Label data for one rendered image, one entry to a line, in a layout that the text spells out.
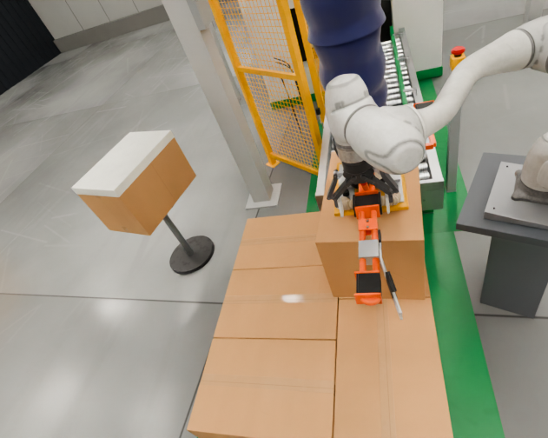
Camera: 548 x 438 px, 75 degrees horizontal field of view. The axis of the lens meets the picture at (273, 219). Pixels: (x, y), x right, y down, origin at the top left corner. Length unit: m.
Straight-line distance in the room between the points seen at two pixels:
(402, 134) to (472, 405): 1.60
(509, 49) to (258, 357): 1.40
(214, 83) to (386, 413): 2.15
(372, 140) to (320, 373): 1.08
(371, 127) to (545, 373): 1.72
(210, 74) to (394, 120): 1.97
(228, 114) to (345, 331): 1.75
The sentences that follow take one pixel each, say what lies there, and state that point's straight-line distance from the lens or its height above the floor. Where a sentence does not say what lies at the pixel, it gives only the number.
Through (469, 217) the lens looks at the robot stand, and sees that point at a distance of 1.72.
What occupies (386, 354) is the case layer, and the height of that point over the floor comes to 0.54.
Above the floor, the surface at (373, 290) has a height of 1.10.
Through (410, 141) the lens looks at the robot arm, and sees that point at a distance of 0.72.
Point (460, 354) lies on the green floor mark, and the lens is 2.19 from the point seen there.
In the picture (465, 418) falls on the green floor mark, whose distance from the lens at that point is 2.08.
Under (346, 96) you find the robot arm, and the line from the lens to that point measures 0.84.
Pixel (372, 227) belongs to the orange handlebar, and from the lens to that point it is 1.22.
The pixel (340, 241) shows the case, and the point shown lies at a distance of 1.40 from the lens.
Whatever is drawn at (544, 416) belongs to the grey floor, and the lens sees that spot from 2.15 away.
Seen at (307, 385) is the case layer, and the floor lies 0.54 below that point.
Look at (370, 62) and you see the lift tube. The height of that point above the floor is 1.51.
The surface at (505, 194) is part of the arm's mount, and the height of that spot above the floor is 0.79.
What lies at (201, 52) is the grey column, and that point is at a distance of 2.56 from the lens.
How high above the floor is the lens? 1.99
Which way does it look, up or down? 42 degrees down
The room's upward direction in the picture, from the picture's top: 23 degrees counter-clockwise
